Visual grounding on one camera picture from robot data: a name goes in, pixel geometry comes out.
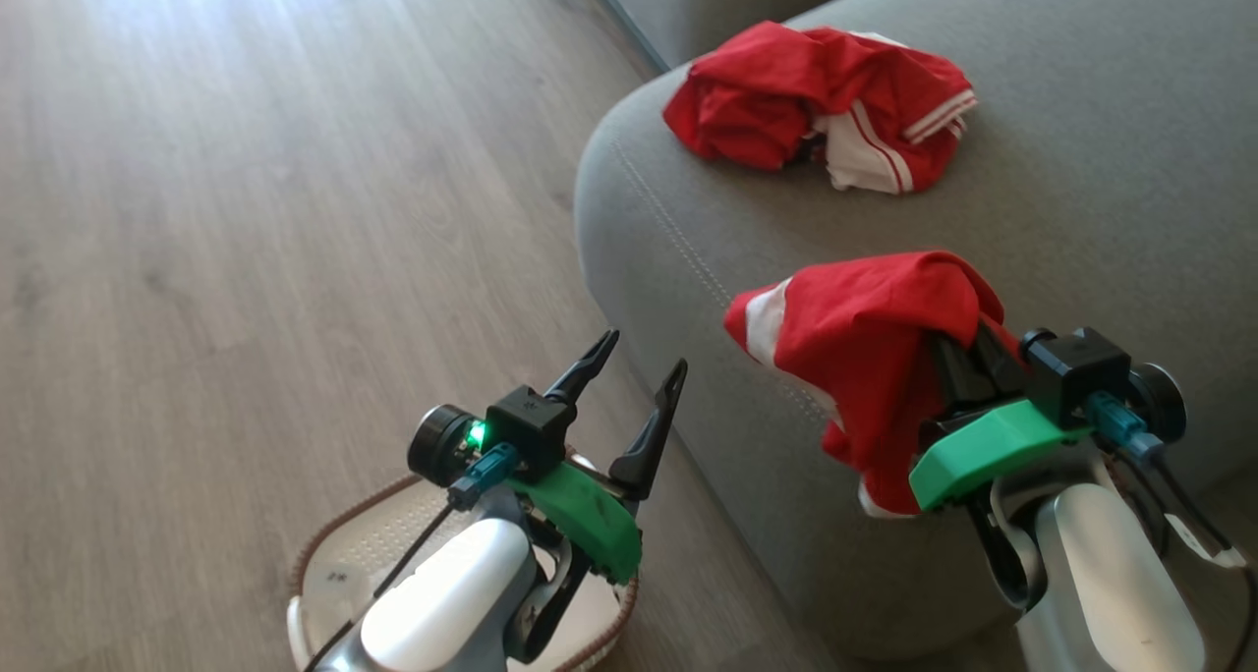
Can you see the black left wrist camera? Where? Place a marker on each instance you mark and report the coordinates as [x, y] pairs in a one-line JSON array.
[[526, 426]]

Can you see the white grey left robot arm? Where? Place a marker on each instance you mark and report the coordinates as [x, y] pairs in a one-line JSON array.
[[442, 593]]

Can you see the white basket with brown rim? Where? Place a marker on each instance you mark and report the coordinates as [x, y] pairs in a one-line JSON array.
[[359, 544]]

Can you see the grey backless sofa seat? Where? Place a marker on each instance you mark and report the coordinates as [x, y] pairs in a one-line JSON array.
[[1081, 210]]

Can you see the red garment with white stripes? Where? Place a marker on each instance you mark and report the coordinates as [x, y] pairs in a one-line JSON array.
[[757, 92]]

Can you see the red garment with white panel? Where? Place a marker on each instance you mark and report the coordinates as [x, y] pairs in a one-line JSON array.
[[865, 348]]

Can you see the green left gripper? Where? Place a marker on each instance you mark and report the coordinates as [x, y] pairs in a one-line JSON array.
[[595, 520]]

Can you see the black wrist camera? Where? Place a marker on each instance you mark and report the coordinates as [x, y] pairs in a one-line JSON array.
[[1076, 363], [526, 426]]

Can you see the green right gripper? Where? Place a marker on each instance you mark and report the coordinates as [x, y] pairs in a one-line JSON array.
[[983, 446]]

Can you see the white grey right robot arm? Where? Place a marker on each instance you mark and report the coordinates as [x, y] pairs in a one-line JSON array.
[[1111, 574]]

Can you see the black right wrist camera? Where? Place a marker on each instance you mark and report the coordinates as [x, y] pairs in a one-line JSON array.
[[1076, 363]]

